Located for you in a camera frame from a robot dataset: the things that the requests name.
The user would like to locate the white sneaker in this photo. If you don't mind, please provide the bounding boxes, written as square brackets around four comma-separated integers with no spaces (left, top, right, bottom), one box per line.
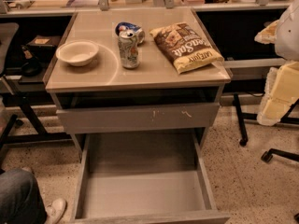
[45,198,66,224]

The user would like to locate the black desk frame left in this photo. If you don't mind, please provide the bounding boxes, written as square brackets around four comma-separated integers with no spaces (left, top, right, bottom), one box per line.
[0,75,73,154]

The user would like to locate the green white 7up can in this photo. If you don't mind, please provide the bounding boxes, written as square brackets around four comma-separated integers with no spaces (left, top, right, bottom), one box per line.
[118,30,139,69]

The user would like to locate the open middle drawer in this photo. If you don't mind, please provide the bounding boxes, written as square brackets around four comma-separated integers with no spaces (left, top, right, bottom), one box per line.
[70,130,230,224]

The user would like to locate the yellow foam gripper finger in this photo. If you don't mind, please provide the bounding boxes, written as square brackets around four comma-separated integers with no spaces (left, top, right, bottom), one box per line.
[258,61,299,120]

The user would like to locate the grey drawer cabinet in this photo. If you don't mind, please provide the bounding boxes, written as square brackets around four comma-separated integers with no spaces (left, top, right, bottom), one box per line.
[42,7,234,224]

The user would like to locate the blue pepsi can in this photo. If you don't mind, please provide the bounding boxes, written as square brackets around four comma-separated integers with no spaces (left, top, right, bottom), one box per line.
[115,21,145,45]

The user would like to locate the closed top drawer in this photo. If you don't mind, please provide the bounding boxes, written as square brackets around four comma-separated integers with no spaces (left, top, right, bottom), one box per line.
[57,103,220,134]

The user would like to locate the brown sea salt chip bag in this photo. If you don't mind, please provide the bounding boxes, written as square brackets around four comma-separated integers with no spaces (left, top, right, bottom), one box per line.
[149,22,223,74]

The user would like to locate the black box on shelf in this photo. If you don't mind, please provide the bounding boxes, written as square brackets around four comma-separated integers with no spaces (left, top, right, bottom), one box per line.
[27,35,61,60]

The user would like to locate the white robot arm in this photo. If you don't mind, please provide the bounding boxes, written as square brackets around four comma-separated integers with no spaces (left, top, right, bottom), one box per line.
[254,0,299,126]

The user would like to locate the person leg in jeans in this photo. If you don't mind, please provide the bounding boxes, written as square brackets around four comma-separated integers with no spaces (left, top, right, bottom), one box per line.
[0,168,47,224]

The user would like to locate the white paper bowl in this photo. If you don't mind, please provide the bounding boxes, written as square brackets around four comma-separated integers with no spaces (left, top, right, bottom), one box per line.
[56,40,99,67]

